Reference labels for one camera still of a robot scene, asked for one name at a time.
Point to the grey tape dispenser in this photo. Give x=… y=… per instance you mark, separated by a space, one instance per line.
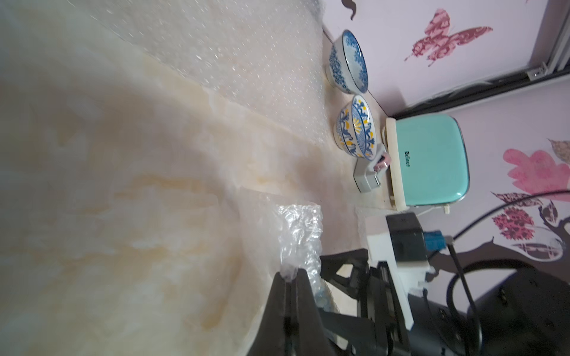
x=365 y=178

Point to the blue yellow patterned bowl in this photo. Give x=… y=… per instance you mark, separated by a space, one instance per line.
x=354 y=130

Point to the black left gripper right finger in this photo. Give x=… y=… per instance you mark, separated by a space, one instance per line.
x=308 y=334

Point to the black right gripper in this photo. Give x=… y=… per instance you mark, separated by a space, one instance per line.
x=380 y=328

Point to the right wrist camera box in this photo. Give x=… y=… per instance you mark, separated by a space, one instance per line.
x=401 y=242

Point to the pink tape roll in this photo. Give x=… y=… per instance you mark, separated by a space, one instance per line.
x=383 y=162

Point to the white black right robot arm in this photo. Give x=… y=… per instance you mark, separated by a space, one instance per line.
x=525 y=314

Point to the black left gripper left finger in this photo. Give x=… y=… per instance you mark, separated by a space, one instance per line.
x=275 y=333

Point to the bubble wrap sheet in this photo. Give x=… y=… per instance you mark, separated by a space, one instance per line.
x=281 y=235
x=264 y=55

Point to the mint green toaster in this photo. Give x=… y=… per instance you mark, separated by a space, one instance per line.
x=429 y=161

